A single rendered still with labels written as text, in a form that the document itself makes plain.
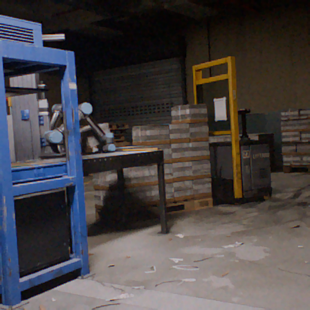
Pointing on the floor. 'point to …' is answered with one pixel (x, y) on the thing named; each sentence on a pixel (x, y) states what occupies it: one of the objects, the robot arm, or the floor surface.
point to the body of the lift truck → (248, 160)
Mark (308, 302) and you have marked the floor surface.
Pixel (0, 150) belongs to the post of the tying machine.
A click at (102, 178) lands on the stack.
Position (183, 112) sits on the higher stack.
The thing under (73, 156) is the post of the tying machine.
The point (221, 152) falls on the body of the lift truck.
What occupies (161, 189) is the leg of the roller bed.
